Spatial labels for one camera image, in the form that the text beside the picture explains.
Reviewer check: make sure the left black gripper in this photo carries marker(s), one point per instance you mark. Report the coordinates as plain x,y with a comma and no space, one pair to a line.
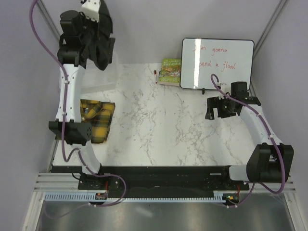
95,23

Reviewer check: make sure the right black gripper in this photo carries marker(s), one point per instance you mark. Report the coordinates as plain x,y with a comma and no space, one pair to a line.
214,102

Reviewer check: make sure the black pinstriped long sleeve shirt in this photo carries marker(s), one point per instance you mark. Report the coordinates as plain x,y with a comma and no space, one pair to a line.
102,45

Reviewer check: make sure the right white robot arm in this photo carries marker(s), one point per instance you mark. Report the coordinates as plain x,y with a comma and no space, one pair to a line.
271,160

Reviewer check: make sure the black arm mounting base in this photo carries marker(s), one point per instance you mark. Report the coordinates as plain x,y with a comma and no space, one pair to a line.
212,178

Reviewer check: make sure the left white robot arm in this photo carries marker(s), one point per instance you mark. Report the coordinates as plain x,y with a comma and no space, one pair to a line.
72,55

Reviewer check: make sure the whiteboard with red writing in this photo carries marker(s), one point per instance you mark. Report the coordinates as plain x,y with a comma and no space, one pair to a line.
229,59

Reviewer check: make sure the white plastic basket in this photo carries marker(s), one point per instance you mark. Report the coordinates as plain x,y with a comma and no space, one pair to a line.
96,80

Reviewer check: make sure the green children's book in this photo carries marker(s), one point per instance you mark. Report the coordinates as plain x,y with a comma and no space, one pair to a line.
170,72

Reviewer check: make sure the red whiteboard marker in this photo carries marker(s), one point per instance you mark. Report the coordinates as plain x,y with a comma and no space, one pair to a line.
156,78

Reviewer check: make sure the yellow plaid folded shirt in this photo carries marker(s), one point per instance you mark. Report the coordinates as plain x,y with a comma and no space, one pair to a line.
100,115

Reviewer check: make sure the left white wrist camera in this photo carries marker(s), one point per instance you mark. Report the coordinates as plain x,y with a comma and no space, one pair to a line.
90,8

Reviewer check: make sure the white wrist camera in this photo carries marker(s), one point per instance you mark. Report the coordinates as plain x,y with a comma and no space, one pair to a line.
90,8
222,85

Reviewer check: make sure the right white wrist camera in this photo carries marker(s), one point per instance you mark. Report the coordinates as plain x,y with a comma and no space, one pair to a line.
222,85

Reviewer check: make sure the white slotted cable duct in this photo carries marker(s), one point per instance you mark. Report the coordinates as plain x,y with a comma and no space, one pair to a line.
104,197

